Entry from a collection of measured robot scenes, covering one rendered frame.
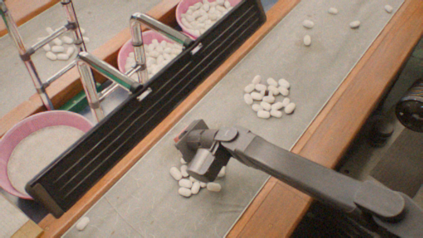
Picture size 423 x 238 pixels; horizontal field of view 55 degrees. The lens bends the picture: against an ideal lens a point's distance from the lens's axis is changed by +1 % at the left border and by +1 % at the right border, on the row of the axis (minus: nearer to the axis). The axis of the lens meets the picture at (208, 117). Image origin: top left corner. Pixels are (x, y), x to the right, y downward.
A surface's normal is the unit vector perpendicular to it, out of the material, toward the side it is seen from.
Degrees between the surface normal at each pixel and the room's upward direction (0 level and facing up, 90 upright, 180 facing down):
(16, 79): 0
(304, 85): 0
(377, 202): 37
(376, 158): 0
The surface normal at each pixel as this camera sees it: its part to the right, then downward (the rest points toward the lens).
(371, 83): 0.02, -0.61
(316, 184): -0.60, -0.56
